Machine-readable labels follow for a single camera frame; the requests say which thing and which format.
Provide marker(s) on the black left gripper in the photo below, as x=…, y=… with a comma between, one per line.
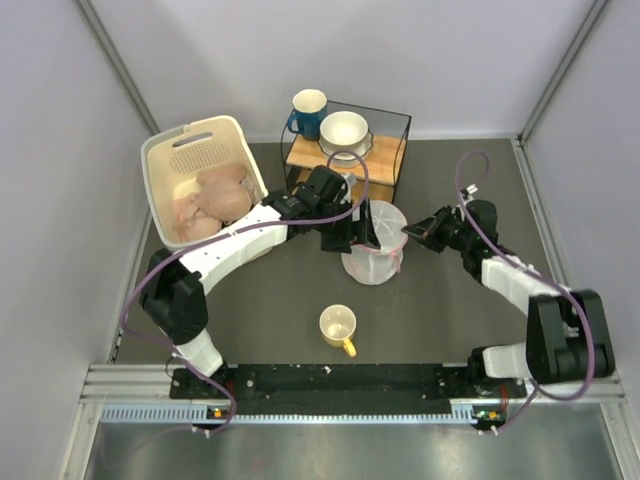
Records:
x=340, y=242

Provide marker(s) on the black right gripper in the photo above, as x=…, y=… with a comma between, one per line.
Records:
x=422, y=231

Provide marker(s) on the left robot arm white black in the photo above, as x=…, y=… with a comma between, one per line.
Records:
x=174, y=292

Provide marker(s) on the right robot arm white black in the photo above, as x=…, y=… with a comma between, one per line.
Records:
x=566, y=331

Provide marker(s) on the cream plastic laundry basket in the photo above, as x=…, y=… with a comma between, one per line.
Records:
x=174, y=163

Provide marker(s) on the white scalloped plate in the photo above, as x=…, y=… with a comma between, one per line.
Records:
x=347, y=160

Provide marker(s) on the yellow mug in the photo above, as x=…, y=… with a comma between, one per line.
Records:
x=338, y=324

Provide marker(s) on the cream ceramic bowl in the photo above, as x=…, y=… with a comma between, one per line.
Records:
x=343, y=130

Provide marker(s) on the blue mug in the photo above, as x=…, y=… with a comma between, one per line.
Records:
x=309, y=110

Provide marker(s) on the beige bras in basket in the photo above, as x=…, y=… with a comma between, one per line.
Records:
x=224, y=197

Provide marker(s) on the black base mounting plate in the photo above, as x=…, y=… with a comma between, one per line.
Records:
x=358, y=389

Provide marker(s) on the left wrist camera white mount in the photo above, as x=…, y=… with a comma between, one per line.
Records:
x=350, y=179

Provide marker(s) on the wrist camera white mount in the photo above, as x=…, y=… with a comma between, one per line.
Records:
x=350, y=179
x=469, y=191

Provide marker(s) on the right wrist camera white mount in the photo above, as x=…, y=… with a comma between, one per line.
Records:
x=469, y=191

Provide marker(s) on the black wire wooden shelf rack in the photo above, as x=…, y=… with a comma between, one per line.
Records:
x=384, y=159

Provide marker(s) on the grey slotted cable duct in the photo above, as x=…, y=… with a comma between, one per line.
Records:
x=178, y=413

